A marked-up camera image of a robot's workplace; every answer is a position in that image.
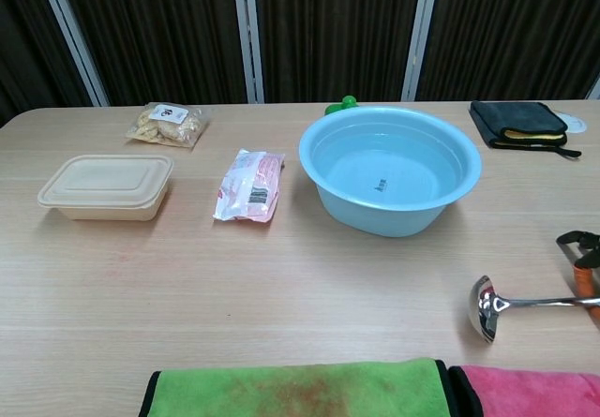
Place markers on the white round table grommet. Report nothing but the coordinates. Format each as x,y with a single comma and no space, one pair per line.
575,122

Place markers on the grey partition post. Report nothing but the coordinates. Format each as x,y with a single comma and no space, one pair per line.
70,33
421,33
248,33

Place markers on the stainless steel ladle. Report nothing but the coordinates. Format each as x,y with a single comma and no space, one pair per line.
485,309

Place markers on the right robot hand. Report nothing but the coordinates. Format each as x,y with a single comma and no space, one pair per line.
585,278

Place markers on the light blue plastic basin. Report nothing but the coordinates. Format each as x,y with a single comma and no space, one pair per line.
356,201

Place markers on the pink white snack packet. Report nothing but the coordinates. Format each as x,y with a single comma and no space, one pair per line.
250,187

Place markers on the pink microfiber towel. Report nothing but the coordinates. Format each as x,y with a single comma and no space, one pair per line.
529,391

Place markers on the folded black yellow cloth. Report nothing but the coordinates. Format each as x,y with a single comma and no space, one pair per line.
515,119

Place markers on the green plastic toy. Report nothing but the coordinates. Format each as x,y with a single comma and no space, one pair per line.
346,104

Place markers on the green microfiber towel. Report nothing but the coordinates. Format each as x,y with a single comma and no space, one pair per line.
290,389

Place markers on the beige lidded food container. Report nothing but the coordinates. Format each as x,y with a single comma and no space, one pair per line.
105,183

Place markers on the clear bag of snacks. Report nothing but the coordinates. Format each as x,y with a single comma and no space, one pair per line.
166,126

